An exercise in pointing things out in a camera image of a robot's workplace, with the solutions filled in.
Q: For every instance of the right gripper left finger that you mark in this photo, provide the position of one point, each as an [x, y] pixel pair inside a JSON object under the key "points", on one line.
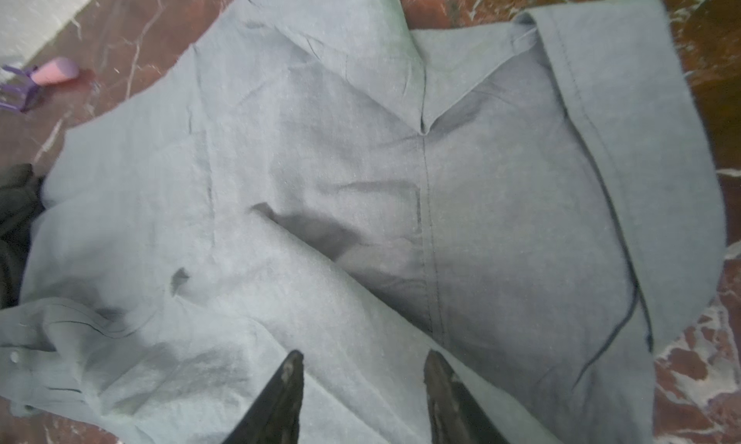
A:
{"points": [[274, 415]]}

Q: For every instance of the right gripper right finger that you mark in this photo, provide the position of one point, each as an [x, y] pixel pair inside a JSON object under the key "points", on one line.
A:
{"points": [[455, 415]]}

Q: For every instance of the grey long sleeve shirt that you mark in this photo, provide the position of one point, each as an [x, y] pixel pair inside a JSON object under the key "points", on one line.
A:
{"points": [[535, 199]]}

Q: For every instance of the dark striped folded shirt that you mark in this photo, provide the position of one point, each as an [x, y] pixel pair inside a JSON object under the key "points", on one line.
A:
{"points": [[20, 206]]}

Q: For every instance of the purple pink toy rake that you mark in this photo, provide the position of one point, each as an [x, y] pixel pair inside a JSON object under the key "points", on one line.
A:
{"points": [[19, 97]]}

